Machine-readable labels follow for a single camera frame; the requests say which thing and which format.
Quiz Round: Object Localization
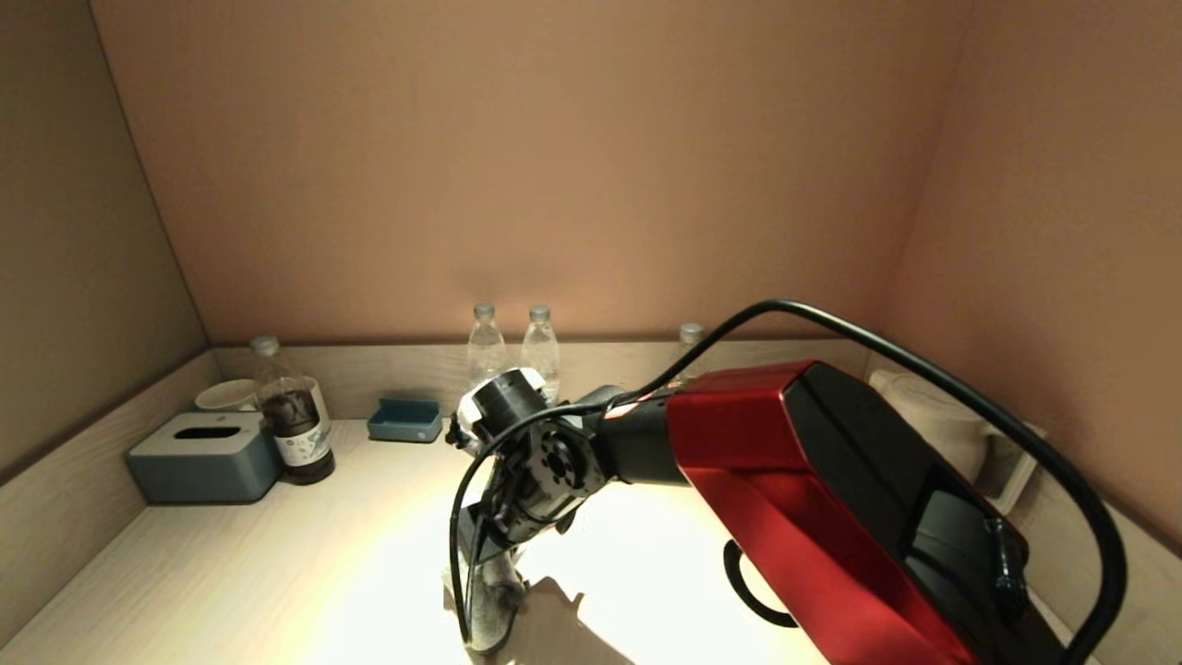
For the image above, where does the light blue cleaning cloth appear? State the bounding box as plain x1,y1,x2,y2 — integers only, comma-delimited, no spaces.
464,554,529,655

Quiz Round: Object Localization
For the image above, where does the small blue plastic tray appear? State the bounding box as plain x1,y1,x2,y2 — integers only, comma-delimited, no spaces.
368,397,443,445

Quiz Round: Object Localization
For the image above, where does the clear water bottle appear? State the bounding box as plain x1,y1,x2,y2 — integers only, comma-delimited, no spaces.
466,303,510,393
523,306,563,404

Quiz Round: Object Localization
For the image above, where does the dark drink bottle, half full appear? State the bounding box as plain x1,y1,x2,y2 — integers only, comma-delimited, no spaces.
249,336,336,487

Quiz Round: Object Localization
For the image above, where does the dark drink bottle, nearly full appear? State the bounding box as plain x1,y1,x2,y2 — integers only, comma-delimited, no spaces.
669,322,706,384

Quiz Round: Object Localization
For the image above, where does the blue-grey tissue box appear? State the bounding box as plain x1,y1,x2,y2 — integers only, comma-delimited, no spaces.
127,412,283,505

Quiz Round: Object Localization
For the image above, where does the white electric kettle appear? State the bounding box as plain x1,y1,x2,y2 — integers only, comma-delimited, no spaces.
868,369,1044,514

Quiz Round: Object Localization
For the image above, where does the short black cable loop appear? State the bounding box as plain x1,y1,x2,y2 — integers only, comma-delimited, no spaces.
723,540,797,629

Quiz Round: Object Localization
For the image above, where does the long black robot cable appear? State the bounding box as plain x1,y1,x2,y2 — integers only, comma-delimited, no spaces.
450,298,1129,665

